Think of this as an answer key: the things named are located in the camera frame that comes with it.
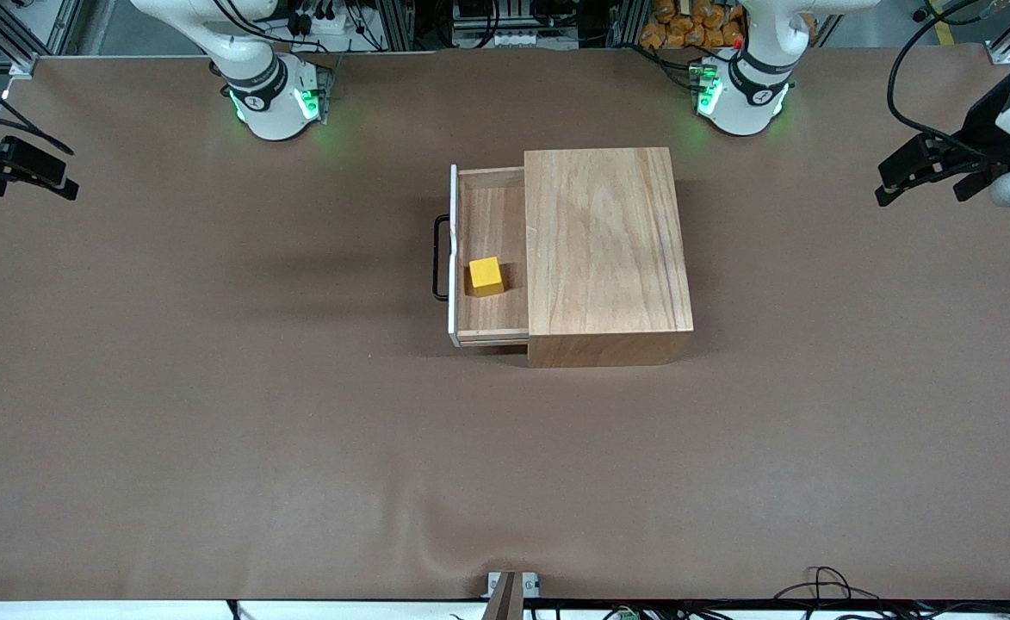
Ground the wooden drawer with black handle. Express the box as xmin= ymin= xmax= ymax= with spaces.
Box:
xmin=432 ymin=164 xmax=530 ymax=348

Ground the yellow block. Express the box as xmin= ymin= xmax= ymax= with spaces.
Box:
xmin=468 ymin=257 xmax=505 ymax=298

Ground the wooden drawer cabinet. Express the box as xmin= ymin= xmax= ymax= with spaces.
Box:
xmin=524 ymin=147 xmax=695 ymax=369

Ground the orange mesh bag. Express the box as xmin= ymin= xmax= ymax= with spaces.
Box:
xmin=640 ymin=0 xmax=748 ymax=50

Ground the white power strip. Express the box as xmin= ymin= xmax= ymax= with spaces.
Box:
xmin=285 ymin=0 xmax=359 ymax=41

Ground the brown table mat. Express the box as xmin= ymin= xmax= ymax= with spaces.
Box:
xmin=0 ymin=45 xmax=1010 ymax=602

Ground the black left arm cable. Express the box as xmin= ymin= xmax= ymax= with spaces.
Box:
xmin=888 ymin=0 xmax=1001 ymax=160

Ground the aluminium frame post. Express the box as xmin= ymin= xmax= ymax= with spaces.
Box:
xmin=374 ymin=0 xmax=417 ymax=51

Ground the black cable bundle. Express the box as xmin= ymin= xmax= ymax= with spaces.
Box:
xmin=771 ymin=566 xmax=889 ymax=620

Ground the metal table edge bracket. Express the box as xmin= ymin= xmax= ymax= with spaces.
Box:
xmin=485 ymin=570 xmax=542 ymax=620

